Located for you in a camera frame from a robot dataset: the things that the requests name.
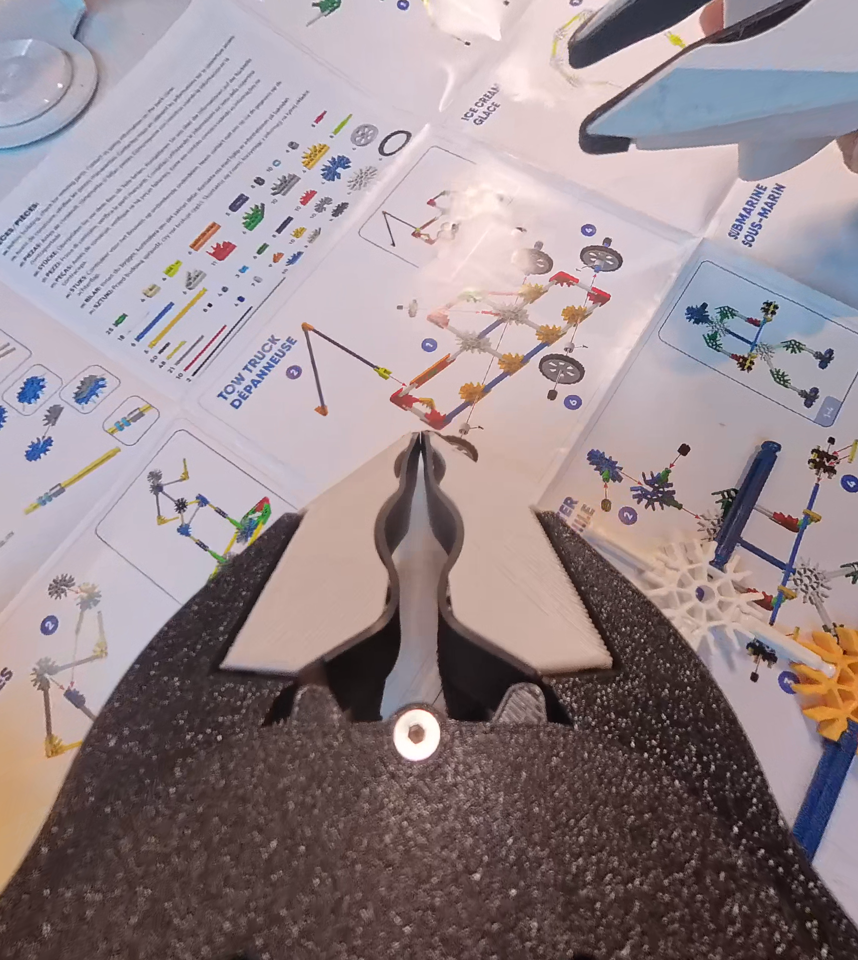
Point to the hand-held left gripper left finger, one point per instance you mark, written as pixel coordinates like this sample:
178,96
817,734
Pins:
316,592

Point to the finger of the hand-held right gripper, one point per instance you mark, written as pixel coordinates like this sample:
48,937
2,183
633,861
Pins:
661,9
736,90

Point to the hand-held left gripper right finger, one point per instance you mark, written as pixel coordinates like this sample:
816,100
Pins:
526,592

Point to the white snowflake connector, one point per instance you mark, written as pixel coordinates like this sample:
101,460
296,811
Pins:
698,592

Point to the blue plastic rod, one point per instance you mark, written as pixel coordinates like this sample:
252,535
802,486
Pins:
747,502
826,802

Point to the orange fan-shaped connector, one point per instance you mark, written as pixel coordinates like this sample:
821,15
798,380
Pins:
848,686

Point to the white printed instruction sheet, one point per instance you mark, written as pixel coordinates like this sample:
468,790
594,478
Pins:
661,225

